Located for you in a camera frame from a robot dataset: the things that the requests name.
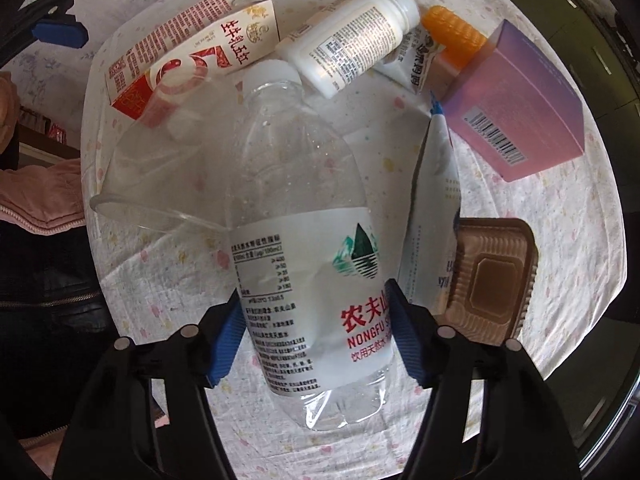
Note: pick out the brown plastic tray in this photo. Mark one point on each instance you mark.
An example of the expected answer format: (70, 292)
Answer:
(495, 280)

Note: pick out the white and blue tube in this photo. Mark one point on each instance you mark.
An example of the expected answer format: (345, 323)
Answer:
(435, 185)

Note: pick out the pink jacket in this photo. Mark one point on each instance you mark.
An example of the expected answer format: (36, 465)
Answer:
(35, 190)

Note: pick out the pink cardboard box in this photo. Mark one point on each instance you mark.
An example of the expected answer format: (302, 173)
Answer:
(510, 100)

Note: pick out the white plastic bottle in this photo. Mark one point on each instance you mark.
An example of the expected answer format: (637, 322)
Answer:
(350, 45)

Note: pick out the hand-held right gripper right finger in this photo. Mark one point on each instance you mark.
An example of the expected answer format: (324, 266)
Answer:
(407, 340)

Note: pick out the clear plastic water bottle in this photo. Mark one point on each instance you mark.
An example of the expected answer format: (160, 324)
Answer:
(300, 185)

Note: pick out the black zippered garment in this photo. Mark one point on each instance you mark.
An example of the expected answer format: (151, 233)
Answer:
(45, 310)

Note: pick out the clear plastic cup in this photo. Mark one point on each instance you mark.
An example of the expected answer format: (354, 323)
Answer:
(150, 170)

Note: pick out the red and white milk carton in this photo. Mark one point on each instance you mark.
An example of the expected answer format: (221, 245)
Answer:
(200, 30)

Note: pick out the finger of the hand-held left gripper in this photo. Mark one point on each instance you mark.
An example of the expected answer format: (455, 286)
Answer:
(60, 31)

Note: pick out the orange corn-shaped toy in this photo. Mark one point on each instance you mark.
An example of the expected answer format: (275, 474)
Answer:
(450, 30)

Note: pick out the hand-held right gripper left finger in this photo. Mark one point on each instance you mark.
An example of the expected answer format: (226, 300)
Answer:
(227, 340)

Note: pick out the small white snack wrapper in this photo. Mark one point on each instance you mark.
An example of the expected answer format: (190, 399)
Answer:
(417, 62)

